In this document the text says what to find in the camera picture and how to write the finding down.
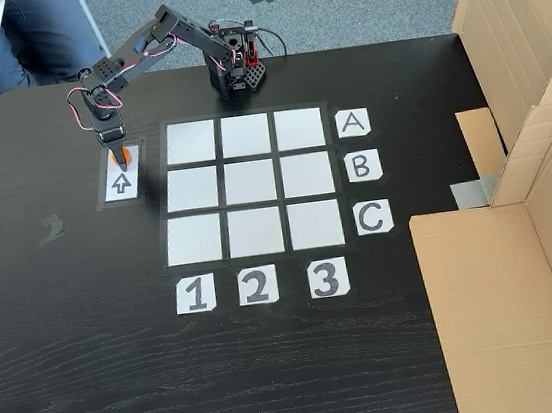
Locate round orange token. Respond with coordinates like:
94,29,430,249
109,146,134,168

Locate white nine-square grid sheet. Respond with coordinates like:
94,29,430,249
144,99,358,277

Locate white arrow paper sheet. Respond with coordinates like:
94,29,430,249
90,137,154,212

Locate seated person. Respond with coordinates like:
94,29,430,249
0,0,113,93

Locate clear tape scraps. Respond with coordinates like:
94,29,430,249
34,211,68,250

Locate red and black clamp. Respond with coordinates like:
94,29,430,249
238,16,264,68

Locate paper label number 1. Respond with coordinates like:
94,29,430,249
172,273,218,316

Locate paper label number 2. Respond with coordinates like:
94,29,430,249
234,263,282,308

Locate paper label letter A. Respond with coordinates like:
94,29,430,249
333,107,373,141

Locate paper label number 3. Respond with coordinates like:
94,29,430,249
305,255,352,301

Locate paper label letter B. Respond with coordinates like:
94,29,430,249
343,147,385,185

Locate paper label letter C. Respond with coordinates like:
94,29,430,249
352,198,395,238

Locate brown cardboard screen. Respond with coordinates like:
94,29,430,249
381,0,552,413

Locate black power cable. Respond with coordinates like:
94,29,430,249
253,23,289,62

